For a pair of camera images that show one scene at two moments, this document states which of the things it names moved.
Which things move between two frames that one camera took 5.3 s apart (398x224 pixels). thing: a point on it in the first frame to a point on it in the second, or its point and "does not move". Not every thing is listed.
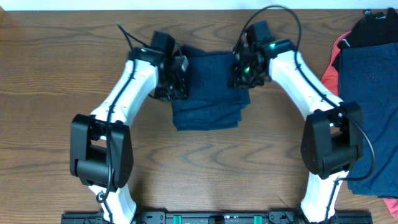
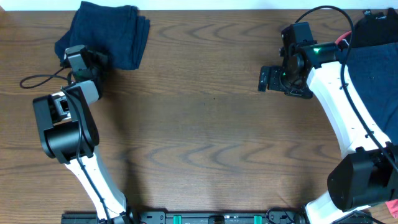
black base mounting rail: x=213 y=217 does not move
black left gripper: x=183 y=93 to x=104 y=61
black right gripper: x=236 y=79 to x=275 y=71
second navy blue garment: x=369 y=76 does not move
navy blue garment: x=212 y=102 to x=120 y=30
